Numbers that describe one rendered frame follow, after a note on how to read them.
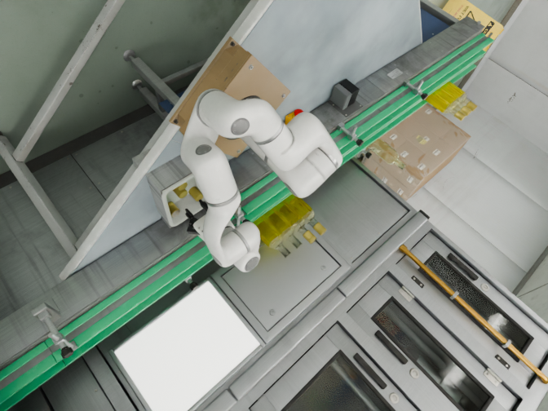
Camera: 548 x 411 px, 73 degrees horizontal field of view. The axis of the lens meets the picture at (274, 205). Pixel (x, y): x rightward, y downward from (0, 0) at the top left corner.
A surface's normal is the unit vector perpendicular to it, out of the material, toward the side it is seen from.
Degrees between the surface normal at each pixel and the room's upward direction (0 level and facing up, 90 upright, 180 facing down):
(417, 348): 90
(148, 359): 90
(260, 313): 90
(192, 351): 90
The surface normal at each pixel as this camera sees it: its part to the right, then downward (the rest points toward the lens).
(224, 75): -0.40, -0.05
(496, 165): 0.11, -0.51
